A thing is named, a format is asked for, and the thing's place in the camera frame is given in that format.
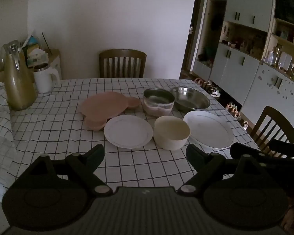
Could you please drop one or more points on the small white plate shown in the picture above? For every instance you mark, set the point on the small white plate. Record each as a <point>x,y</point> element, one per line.
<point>128,132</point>

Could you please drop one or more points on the white checkered tablecloth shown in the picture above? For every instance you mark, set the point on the white checkered tablecloth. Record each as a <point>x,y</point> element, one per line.
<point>53,125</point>

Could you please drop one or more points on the white cabinet wall unit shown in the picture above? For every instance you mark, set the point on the white cabinet wall unit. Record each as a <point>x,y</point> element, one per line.
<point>236,37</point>

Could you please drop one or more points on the wooden chair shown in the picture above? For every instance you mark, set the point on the wooden chair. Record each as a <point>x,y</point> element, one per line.
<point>274,134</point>
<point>122,63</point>

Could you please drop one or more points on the large white plate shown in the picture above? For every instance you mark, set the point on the large white plate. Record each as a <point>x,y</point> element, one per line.
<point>209,129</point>

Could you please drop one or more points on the pink bear-shaped plate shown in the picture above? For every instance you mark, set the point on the pink bear-shaped plate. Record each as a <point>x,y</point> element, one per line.
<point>98,109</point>

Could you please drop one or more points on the gold thermos jug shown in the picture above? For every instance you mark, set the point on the gold thermos jug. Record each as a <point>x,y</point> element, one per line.
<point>19,86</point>

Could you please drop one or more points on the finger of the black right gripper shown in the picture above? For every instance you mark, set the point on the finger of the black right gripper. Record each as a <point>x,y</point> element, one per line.
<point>276,165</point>

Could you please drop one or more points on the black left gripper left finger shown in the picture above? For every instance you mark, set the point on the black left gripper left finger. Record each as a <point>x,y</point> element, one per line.
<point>51,195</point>

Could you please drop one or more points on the large stainless steel bowl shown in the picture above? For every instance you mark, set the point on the large stainless steel bowl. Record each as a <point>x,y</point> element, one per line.
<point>188,99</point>

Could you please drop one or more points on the cream white bowl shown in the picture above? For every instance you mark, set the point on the cream white bowl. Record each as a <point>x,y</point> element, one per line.
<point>170,133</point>

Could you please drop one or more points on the small wooden side cabinet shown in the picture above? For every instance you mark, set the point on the small wooden side cabinet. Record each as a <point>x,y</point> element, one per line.
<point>54,62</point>

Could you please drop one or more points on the tissue box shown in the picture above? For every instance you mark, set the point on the tissue box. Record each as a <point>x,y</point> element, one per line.
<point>37,57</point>

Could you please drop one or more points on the right wooden chair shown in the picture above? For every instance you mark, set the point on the right wooden chair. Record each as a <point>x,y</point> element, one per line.
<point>274,134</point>

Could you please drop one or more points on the white electric kettle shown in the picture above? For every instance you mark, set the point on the white electric kettle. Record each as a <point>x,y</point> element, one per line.
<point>42,75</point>

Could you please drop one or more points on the far wooden chair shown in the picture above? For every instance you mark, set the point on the far wooden chair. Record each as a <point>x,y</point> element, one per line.
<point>122,63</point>

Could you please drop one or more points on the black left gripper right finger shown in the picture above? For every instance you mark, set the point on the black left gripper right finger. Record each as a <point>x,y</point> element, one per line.
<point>238,195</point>

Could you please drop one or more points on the pink steel-lined bowl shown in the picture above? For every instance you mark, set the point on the pink steel-lined bowl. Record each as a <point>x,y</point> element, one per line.
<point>158,102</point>

